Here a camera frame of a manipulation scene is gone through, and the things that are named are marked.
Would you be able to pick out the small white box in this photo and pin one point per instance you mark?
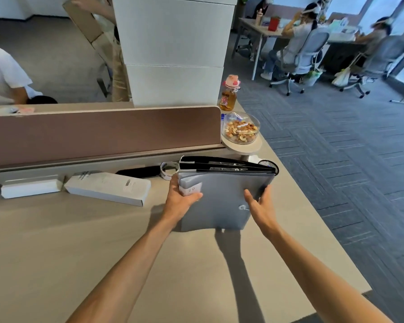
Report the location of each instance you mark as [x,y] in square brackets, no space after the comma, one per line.
[30,188]

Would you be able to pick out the person's right hand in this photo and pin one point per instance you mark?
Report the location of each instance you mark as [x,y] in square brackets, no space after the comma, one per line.
[264,211]

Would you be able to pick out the person's right forearm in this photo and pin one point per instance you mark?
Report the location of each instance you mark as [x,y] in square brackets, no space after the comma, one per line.
[323,279]

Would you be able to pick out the grey expanding file folder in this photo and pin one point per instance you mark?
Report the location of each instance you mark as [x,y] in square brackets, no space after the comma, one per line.
[222,195]

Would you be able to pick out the person's left forearm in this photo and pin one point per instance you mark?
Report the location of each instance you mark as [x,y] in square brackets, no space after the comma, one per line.
[121,275]

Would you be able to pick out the clear jar of mixed nuts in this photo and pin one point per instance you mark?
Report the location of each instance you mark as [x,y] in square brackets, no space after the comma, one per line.
[240,128]

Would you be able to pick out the green white bag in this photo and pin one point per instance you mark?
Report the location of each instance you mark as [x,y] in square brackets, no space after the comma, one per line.
[312,77]

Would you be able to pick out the white office desk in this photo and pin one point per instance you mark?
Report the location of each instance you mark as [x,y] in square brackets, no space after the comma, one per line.
[256,33]

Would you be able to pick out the grey office chair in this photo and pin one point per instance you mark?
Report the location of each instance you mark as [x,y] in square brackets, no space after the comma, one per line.
[378,62]
[303,58]

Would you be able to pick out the red cup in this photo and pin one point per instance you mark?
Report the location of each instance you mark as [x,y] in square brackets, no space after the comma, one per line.
[274,23]

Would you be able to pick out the white plastic bag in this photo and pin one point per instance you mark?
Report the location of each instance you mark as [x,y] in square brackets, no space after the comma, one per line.
[342,77]

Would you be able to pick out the person's left thumb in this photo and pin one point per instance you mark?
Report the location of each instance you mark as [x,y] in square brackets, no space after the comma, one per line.
[190,199]

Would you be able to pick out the person's right thumb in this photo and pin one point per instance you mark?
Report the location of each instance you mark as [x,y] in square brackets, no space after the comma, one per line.
[250,198]

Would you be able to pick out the white tape roll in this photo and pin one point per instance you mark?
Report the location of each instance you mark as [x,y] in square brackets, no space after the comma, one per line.
[168,170]

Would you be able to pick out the round white stand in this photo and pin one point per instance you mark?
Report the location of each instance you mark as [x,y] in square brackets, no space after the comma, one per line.
[242,147]

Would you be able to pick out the brown desk partition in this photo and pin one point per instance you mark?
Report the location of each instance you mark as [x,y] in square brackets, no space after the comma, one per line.
[101,136]

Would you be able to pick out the cardboard box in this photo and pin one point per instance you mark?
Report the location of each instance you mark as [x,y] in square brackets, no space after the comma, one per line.
[87,28]

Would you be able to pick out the long white box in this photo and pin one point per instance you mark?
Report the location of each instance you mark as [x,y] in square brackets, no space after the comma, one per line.
[108,188]

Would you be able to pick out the bottle with pink lid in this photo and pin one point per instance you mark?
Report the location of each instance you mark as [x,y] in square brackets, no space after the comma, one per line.
[229,94]

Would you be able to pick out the black mesh pen holder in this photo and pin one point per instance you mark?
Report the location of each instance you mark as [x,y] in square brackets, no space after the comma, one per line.
[268,164]

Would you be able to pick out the black flat device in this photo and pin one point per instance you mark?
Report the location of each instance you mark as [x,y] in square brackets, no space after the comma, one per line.
[138,171]

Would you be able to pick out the person's left hand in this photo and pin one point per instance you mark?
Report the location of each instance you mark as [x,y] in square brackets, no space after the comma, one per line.
[177,202]

